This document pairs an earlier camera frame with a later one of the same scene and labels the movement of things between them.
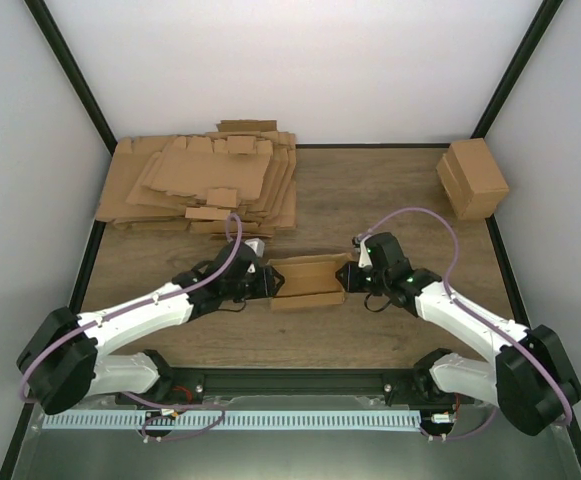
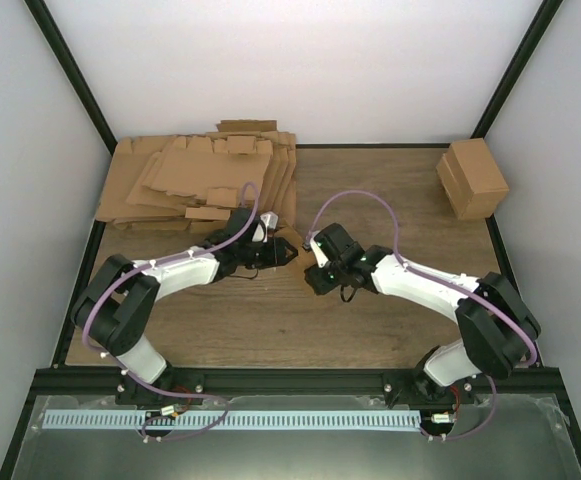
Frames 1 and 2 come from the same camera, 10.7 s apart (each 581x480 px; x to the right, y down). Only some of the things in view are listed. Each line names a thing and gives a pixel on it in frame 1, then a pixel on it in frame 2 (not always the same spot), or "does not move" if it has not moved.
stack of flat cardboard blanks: (244, 167) does not move
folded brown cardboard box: (471, 179) does not move
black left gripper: (262, 289) → (276, 255)
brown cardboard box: (309, 280) → (304, 258)
